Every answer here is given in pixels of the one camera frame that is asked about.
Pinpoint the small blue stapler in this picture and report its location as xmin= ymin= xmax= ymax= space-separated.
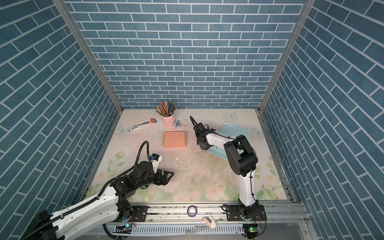
xmin=174 ymin=120 xmax=181 ymax=128

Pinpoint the left black corrugated cable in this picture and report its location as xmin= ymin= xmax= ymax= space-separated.
xmin=20 ymin=140 xmax=151 ymax=240

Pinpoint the bundle of coloured pencils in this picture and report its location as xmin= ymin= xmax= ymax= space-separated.
xmin=156 ymin=101 xmax=177 ymax=117

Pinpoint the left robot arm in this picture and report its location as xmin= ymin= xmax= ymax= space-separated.
xmin=21 ymin=162 xmax=174 ymax=240

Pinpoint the light blue paper box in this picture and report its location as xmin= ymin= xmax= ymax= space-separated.
xmin=208 ymin=122 xmax=250 ymax=160

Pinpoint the pink pencil cup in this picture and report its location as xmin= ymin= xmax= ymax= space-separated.
xmin=163 ymin=116 xmax=175 ymax=128

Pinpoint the white pink clip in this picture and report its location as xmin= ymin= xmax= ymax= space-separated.
xmin=203 ymin=216 xmax=217 ymax=229

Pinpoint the orange paper box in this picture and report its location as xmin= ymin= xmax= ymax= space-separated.
xmin=163 ymin=131 xmax=187 ymax=148

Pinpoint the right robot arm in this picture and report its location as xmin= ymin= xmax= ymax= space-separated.
xmin=190 ymin=117 xmax=266 ymax=221

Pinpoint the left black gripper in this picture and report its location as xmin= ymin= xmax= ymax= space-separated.
xmin=136 ymin=168 xmax=176 ymax=191

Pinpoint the purple tape roll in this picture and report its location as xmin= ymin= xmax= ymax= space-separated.
xmin=187 ymin=205 xmax=198 ymax=218

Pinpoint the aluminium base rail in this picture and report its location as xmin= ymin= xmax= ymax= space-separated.
xmin=53 ymin=200 xmax=319 ymax=240

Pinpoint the white pen box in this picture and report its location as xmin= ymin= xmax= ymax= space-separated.
xmin=129 ymin=118 xmax=157 ymax=132

